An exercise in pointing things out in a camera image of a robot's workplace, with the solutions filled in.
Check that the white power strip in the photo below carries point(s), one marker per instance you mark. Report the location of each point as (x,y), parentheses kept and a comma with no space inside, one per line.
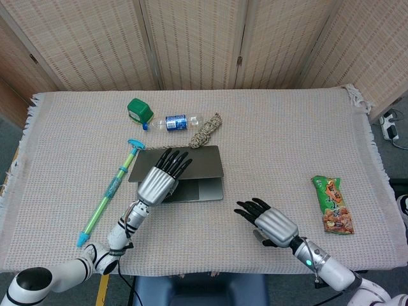
(389,127)

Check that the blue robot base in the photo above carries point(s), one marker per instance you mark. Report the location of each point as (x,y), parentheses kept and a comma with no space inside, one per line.
(204,291)

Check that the green and blue water pump toy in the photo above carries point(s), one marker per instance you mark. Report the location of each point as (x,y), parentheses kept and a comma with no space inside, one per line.
(111,189)

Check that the green plastic container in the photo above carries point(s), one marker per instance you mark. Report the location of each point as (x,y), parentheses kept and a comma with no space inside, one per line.
(139,110)

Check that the silver laptop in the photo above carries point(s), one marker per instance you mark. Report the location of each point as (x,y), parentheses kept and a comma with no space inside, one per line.
(204,161)

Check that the right silver and black robot hand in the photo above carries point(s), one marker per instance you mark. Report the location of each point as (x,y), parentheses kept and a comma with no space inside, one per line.
(277,226)

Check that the white and black shoe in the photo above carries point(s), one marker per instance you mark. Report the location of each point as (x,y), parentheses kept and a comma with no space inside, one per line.
(403,207)

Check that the beige woven tablecloth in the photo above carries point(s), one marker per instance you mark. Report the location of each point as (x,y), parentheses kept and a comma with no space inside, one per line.
(271,143)

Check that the green snack bag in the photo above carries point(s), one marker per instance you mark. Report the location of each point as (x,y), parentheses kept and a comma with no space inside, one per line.
(333,204)

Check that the woven folding screen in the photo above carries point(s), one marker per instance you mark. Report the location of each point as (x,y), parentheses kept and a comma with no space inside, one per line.
(197,41)

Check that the left silver and black robot hand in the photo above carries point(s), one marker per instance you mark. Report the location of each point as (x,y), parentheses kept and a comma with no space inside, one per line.
(156,183)

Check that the clear bottle with blue label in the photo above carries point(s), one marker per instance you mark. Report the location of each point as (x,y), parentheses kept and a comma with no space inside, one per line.
(176,122)

